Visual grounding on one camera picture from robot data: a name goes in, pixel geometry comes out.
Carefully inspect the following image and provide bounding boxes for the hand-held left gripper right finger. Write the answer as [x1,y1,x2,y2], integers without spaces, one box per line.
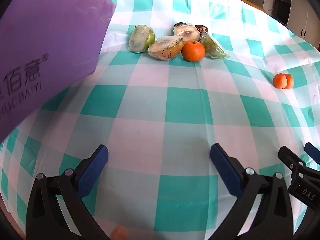
[209,143,293,240]

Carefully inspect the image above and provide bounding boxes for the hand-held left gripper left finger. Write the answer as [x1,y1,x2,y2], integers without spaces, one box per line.
[26,144,110,240]

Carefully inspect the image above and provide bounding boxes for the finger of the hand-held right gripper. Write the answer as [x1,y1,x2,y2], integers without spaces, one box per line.
[304,142,320,164]
[278,146,320,209]

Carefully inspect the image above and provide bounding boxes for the large orange tangerine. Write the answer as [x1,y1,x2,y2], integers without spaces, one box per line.
[181,40,206,62]

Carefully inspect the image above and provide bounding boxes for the green fruit wedge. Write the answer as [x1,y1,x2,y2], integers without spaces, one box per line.
[200,32,229,60]

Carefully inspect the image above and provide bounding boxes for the purple box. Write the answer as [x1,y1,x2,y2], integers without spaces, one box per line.
[0,0,117,143]

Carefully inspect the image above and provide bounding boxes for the speckled pear half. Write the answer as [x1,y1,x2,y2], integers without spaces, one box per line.
[148,36,184,61]

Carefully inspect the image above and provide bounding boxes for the green apple half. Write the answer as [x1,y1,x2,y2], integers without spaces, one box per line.
[128,25,156,53]

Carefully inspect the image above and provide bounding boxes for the yellow-green fruit half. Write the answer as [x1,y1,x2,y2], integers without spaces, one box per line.
[173,24,201,43]

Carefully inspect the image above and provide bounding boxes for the dark brown round fruit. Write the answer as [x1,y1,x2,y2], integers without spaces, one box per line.
[194,24,209,37]

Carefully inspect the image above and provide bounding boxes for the person's left hand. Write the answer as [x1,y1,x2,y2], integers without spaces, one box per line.
[110,226,128,240]

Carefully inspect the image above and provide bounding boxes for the teal white checkered tablecloth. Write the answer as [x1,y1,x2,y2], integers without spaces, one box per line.
[0,0,320,240]

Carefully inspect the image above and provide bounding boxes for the black appliance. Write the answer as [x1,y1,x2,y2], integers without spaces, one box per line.
[274,0,290,22]

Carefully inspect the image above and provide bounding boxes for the yellow object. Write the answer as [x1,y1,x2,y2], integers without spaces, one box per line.
[225,0,265,12]

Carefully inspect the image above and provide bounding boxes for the cream wall cabinets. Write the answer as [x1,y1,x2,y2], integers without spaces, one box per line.
[247,0,320,50]

